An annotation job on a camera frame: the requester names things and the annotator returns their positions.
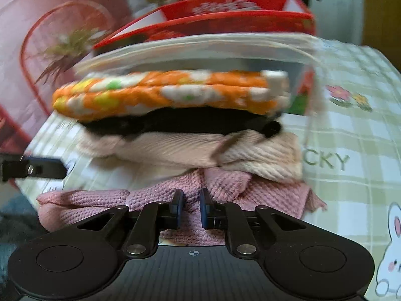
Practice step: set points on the pink printed backdrop poster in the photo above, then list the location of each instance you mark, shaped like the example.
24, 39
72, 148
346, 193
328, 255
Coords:
41, 40

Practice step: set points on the orange floral fabric pouch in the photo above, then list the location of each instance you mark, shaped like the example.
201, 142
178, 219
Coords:
96, 97

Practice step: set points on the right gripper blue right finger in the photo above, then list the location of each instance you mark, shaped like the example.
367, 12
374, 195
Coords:
206, 209

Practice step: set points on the red cardboard box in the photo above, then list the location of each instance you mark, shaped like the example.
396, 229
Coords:
201, 17

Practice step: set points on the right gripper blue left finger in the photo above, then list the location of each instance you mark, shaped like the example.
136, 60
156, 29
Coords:
176, 207

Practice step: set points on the light pink knit cloth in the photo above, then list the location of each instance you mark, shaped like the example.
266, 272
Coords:
276, 159

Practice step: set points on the checked bunny tablecloth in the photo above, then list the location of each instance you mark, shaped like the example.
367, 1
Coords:
350, 154

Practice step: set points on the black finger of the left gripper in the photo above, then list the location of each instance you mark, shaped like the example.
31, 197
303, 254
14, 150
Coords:
18, 166

